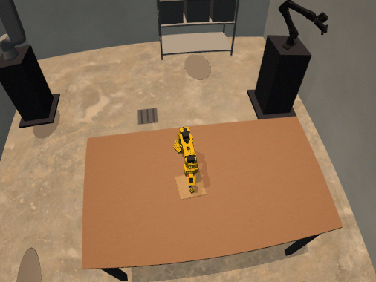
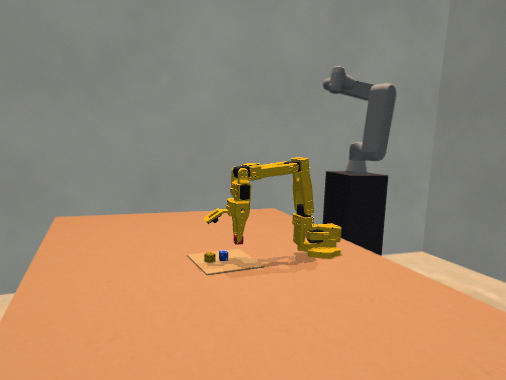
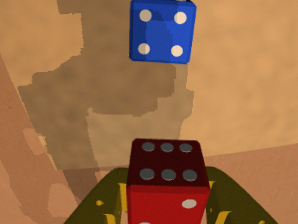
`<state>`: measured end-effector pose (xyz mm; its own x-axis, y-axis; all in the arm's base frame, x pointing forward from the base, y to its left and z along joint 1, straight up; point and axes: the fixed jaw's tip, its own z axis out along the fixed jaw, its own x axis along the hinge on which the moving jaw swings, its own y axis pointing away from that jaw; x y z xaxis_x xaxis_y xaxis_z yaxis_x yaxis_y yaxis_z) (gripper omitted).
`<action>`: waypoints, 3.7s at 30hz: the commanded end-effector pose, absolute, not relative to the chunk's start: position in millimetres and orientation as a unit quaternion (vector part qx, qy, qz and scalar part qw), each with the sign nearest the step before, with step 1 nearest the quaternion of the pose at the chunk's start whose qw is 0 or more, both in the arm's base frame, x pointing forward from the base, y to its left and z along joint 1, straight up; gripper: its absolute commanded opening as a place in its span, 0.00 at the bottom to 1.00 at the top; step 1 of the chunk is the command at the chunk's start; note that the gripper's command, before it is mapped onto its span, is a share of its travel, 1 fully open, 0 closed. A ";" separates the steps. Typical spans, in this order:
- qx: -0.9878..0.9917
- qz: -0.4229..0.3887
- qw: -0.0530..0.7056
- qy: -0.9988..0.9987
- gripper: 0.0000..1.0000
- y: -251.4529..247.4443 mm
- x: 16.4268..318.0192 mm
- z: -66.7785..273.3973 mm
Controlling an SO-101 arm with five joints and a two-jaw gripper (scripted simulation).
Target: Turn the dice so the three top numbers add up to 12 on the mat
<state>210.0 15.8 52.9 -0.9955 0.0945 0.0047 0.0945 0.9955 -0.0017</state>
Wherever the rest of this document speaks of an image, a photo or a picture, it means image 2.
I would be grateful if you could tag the tan flat mat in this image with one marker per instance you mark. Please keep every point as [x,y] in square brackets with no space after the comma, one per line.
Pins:
[237,261]

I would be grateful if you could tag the yellow die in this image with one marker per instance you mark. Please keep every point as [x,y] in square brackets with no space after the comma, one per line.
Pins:
[209,257]

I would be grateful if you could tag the blue die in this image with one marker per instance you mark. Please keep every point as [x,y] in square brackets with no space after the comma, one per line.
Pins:
[223,255]

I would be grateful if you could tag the red die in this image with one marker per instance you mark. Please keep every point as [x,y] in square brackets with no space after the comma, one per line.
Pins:
[236,242]

